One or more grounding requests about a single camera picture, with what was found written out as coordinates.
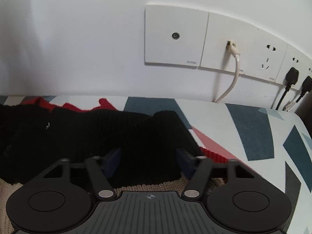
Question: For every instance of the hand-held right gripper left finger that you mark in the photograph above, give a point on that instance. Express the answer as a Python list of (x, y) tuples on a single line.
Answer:
[(112, 161)]

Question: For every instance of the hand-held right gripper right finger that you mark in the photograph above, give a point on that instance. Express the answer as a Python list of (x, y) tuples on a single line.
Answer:
[(185, 162)]

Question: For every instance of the black knit garment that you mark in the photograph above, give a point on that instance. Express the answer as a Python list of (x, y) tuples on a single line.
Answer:
[(85, 136)]

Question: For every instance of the red knit sweater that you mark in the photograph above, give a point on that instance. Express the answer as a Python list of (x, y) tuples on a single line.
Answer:
[(73, 107)]

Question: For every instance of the beige knit garment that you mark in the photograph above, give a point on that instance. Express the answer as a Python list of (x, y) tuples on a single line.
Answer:
[(146, 187)]

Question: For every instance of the geometric patterned table cover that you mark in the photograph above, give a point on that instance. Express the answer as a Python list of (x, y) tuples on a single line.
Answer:
[(256, 151)]

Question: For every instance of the white coax socket plate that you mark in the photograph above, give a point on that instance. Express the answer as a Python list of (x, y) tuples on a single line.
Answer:
[(165, 53)]

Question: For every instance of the white power socket plate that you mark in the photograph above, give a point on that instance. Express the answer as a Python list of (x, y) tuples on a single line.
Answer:
[(302, 67), (275, 63)]

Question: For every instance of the white network socket plate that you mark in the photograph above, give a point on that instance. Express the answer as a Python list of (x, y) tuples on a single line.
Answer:
[(217, 29)]

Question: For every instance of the black power plug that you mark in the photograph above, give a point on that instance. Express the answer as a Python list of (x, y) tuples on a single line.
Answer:
[(307, 82), (292, 75)]

